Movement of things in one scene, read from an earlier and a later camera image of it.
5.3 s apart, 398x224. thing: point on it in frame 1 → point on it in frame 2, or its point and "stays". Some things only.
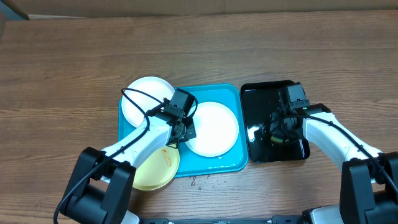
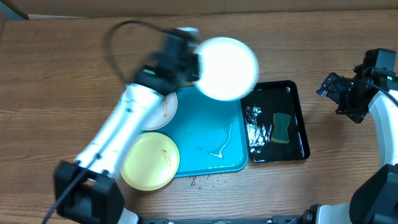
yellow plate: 158,170 stays
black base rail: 274,219 stays
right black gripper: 278,125 → 337,94
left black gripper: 191,132 → 194,64
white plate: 216,128 → 229,68
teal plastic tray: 191,162 stays
